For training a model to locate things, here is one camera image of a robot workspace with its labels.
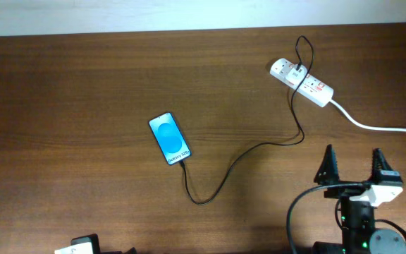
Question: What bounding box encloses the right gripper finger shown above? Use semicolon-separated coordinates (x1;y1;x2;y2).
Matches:
369;148;392;183
314;144;340;185

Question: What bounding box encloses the blue Galaxy smartphone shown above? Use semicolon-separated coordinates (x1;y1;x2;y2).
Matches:
149;112;192;165

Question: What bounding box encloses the black charger cable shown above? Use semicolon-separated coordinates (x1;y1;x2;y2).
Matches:
178;35;316;206

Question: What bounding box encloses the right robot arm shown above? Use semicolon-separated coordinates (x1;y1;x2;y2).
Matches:
311;145;406;254

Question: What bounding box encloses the white USB charger plug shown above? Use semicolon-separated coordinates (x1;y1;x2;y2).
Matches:
285;64;307;85

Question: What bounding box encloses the white power strip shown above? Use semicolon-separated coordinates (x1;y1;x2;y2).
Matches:
270;58;334;107

